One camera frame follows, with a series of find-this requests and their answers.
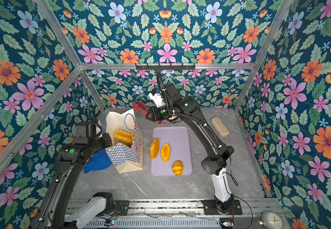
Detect red silicone tongs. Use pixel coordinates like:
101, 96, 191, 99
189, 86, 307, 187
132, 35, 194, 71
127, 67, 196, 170
133, 101, 165, 125

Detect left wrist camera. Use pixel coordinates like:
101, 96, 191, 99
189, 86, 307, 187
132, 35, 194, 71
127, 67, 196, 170
73, 122, 102, 145

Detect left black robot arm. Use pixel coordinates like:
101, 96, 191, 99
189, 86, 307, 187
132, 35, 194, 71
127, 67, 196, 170
29, 133, 115, 229

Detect yellow oval bread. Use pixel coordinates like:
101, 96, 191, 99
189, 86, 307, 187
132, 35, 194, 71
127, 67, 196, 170
161, 144, 170, 161

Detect black hook rail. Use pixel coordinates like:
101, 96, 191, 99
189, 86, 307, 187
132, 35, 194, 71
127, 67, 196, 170
135, 64, 196, 71

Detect beige sponge block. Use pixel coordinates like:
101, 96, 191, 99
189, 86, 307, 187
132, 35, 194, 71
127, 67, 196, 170
211, 117, 230, 137

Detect oval orange bread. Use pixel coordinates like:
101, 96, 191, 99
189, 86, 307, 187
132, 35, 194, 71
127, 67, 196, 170
149, 138, 159, 159

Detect lavender tray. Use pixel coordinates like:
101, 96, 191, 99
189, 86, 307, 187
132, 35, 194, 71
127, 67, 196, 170
150, 126, 193, 177

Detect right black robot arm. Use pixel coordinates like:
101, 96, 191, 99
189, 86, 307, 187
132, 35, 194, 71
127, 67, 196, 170
146, 96, 234, 214

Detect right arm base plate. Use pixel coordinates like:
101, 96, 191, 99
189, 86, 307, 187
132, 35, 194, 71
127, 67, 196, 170
201, 199, 243, 215

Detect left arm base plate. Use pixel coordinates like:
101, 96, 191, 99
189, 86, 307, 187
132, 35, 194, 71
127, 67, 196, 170
97, 200, 130, 218

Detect analog clock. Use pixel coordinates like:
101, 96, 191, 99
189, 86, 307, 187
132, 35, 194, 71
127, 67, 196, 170
257, 211, 284, 229

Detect small croissant bread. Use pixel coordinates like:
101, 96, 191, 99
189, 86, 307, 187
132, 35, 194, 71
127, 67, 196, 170
172, 160, 184, 176

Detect square toast bread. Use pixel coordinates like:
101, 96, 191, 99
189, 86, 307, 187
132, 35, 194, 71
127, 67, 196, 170
114, 129, 135, 146

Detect checkered paper bag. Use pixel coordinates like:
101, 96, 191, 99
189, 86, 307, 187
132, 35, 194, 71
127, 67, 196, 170
101, 109, 143, 174

